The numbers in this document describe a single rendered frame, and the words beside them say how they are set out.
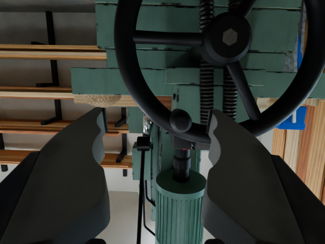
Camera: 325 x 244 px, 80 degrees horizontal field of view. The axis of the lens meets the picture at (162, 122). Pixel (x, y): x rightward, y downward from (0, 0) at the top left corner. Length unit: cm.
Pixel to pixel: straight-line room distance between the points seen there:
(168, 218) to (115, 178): 276
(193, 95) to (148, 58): 15
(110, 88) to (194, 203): 43
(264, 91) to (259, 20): 15
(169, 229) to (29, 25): 330
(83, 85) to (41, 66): 299
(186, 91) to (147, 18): 19
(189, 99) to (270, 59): 23
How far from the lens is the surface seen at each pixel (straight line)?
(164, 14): 47
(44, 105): 350
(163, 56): 45
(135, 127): 80
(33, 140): 375
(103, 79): 47
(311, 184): 223
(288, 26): 54
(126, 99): 62
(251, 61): 50
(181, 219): 69
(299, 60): 142
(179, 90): 36
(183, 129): 22
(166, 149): 75
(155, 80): 45
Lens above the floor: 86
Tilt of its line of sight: 13 degrees up
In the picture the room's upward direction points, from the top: 179 degrees counter-clockwise
